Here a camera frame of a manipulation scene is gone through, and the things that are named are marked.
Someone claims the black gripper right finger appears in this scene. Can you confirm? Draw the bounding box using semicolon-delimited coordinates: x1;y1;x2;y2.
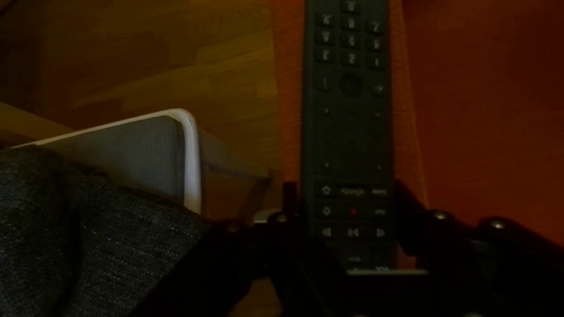
393;182;564;317

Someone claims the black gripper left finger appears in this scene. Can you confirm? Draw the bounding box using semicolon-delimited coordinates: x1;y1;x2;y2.
130;183;329;317

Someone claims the black tv remote control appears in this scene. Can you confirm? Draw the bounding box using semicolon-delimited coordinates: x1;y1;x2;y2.
299;0;419;275

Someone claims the white wooden chair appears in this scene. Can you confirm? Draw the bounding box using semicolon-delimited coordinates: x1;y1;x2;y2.
30;108;271;213

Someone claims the dark grey cloth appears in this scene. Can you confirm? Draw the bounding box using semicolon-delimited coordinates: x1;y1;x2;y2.
0;146;208;317

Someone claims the orange fabric armchair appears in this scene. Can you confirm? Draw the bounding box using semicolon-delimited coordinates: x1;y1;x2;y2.
266;0;564;249

